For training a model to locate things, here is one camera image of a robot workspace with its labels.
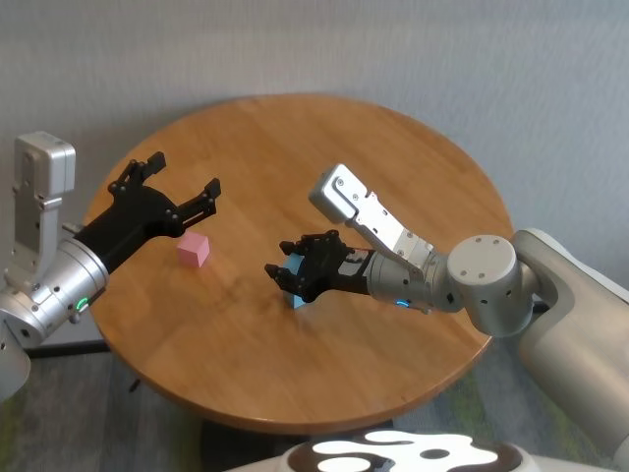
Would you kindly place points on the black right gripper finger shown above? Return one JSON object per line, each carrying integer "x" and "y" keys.
{"x": 290, "y": 282}
{"x": 314, "y": 244}

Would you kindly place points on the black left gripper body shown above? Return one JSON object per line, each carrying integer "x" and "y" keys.
{"x": 130, "y": 223}

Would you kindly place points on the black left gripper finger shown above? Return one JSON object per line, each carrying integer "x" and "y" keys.
{"x": 137, "y": 173}
{"x": 199, "y": 207}

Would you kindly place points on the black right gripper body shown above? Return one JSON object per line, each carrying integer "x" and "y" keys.
{"x": 339, "y": 270}

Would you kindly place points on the pink cube block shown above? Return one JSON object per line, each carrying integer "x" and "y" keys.
{"x": 191, "y": 248}

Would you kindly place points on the black floor bar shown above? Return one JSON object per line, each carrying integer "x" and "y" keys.
{"x": 69, "y": 349}

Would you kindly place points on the white black robot torso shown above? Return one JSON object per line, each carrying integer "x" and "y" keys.
{"x": 442, "y": 454}

